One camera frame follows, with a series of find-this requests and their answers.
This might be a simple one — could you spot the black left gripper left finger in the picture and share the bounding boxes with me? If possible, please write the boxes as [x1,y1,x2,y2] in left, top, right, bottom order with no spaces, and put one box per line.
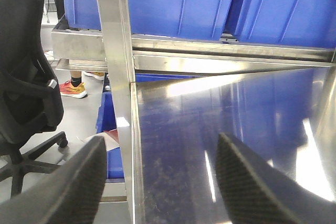
[1,136,107,223]

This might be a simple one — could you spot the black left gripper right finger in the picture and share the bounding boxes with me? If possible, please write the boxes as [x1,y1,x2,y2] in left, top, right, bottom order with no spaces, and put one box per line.
[215,133,335,223]

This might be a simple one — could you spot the lower blue bin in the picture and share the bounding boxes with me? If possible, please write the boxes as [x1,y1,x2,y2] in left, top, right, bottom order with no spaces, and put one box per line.
[96,73,193,179]

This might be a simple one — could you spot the black office chair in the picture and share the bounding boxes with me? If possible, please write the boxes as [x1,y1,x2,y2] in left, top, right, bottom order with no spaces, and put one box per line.
[1,0,68,196]

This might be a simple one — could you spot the orange sneaker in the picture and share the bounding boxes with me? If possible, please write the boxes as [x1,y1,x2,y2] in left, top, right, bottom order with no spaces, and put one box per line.
[59,81,87,99]

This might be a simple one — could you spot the right blue plastic bin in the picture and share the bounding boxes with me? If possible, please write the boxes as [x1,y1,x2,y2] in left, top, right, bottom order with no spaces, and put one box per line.
[225,0,335,48]

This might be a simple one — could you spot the blue plastic bin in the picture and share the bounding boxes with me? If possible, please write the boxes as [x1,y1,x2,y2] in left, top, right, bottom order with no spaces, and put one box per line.
[225,0,335,48]
[64,0,232,40]

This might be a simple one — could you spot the left blue plastic bin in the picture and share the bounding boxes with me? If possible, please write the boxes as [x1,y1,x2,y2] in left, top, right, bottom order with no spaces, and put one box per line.
[64,0,232,40]

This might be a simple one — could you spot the stainless steel rack frame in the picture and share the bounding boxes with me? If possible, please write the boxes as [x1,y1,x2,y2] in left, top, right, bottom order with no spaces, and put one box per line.
[52,0,335,223]

